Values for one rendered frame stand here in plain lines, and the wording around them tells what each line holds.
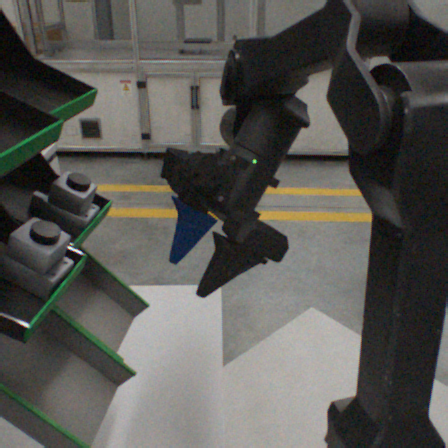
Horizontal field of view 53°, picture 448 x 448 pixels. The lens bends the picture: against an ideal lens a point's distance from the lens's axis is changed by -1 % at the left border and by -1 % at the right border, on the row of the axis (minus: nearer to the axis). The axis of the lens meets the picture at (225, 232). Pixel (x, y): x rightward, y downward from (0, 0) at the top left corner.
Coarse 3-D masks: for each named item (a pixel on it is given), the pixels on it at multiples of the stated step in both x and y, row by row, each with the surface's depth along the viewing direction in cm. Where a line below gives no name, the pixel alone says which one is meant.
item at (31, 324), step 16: (0, 208) 51; (0, 224) 52; (16, 224) 52; (0, 240) 52; (80, 256) 53; (0, 288) 46; (16, 288) 47; (64, 288) 49; (0, 304) 45; (16, 304) 46; (32, 304) 46; (48, 304) 45; (0, 320) 42; (16, 320) 42; (32, 320) 42; (16, 336) 43
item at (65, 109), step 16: (0, 16) 55; (0, 32) 56; (16, 32) 56; (0, 48) 57; (16, 48) 57; (0, 64) 56; (16, 64) 58; (32, 64) 58; (0, 80) 53; (16, 80) 55; (32, 80) 57; (48, 80) 58; (64, 80) 58; (16, 96) 52; (32, 96) 53; (48, 96) 55; (64, 96) 57; (80, 96) 54; (48, 112) 52; (64, 112) 51
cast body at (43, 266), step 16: (32, 224) 46; (48, 224) 46; (16, 240) 44; (32, 240) 45; (48, 240) 45; (64, 240) 47; (0, 256) 46; (16, 256) 45; (32, 256) 45; (48, 256) 45; (64, 256) 50; (0, 272) 47; (16, 272) 46; (32, 272) 46; (48, 272) 47; (64, 272) 48; (32, 288) 47; (48, 288) 46
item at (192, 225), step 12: (180, 204) 52; (180, 216) 53; (192, 216) 53; (204, 216) 54; (180, 228) 53; (192, 228) 54; (204, 228) 55; (180, 240) 53; (192, 240) 54; (180, 252) 54
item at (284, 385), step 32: (320, 320) 96; (256, 352) 88; (288, 352) 88; (320, 352) 88; (352, 352) 87; (224, 384) 81; (256, 384) 81; (288, 384) 81; (320, 384) 81; (352, 384) 81; (224, 416) 75; (256, 416) 75; (288, 416) 75; (320, 416) 75
